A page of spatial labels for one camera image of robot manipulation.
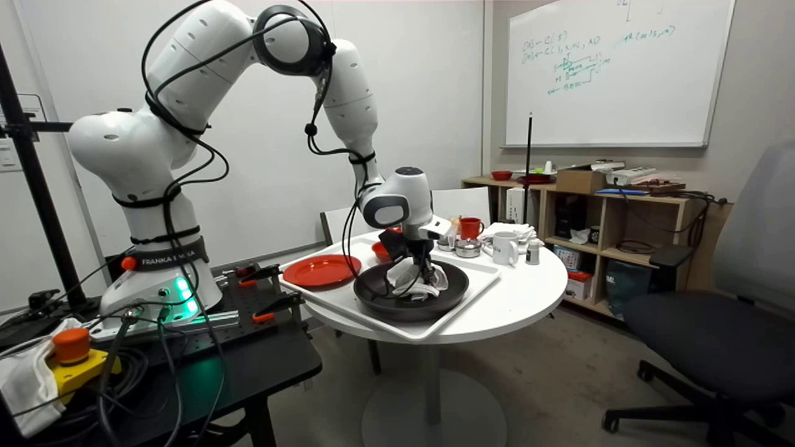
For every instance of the black robot workbench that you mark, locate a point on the black robot workbench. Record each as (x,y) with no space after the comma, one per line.
(264,363)

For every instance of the wooden shelf unit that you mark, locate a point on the wooden shelf unit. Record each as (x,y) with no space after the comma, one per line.
(636,224)

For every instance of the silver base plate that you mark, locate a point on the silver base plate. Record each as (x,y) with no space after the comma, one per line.
(208,324)

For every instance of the white napkin stack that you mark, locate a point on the white napkin stack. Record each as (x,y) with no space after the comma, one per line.
(511,232)

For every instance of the white printed mug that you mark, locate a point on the white printed mug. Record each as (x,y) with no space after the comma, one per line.
(505,250)

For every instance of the teal storage bin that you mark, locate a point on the teal storage bin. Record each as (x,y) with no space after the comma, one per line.
(628,289)

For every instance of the dark nonstick frying pan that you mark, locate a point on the dark nonstick frying pan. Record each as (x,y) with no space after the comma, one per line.
(373,290)

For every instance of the dark red plate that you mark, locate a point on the dark red plate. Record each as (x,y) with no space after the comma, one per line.
(537,176)

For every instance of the crumpled white rag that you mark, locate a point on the crumpled white rag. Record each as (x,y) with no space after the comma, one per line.
(25,388)

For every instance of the white and red box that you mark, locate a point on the white and red box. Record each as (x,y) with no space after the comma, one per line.
(579,285)

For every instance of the small cardboard box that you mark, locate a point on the small cardboard box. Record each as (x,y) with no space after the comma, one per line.
(579,178)

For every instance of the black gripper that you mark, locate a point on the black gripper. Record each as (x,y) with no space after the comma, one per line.
(404,243)

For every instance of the wall whiteboard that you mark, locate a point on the wall whiteboard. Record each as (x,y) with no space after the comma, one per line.
(623,74)

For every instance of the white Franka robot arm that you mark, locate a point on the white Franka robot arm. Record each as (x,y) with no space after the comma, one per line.
(132,150)

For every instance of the red mug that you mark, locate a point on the red mug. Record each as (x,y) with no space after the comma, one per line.
(470,229)

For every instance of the metal cup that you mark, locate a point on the metal cup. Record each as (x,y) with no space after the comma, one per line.
(469,245)
(446,242)

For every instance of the round white table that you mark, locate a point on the round white table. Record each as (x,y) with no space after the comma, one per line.
(529,299)

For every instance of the small white shaker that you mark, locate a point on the small white shaker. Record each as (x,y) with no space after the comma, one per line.
(533,250)

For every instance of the yellow emergency stop box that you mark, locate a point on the yellow emergency stop box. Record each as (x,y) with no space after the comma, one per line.
(74,356)

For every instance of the stack of papers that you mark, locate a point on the stack of papers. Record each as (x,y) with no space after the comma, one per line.
(625,173)

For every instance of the thin black pole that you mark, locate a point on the thin black pole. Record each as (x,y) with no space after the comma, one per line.
(529,165)

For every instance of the large red plate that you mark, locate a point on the large red plate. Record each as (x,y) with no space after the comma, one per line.
(322,272)

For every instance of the black aluminium frame stand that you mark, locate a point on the black aluminium frame stand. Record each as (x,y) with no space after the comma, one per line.
(35,165)

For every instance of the dark book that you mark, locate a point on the dark book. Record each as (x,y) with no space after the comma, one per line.
(662,187)

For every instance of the grey and black office chair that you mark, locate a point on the grey and black office chair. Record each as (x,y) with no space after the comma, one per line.
(729,337)

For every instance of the small dark red bowl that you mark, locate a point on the small dark red bowl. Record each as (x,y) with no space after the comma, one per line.
(503,173)

